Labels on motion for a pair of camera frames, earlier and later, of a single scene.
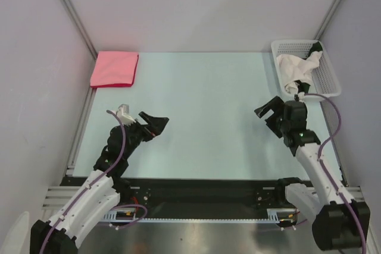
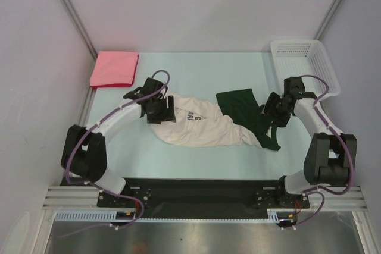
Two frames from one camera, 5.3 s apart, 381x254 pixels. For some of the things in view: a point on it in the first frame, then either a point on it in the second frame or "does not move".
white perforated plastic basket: [324, 80] does not move
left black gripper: [155, 125] -> [168, 114]
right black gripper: [275, 104] -> [278, 121]
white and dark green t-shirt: [299, 72] -> [239, 121]
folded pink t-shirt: [114, 68] does not move
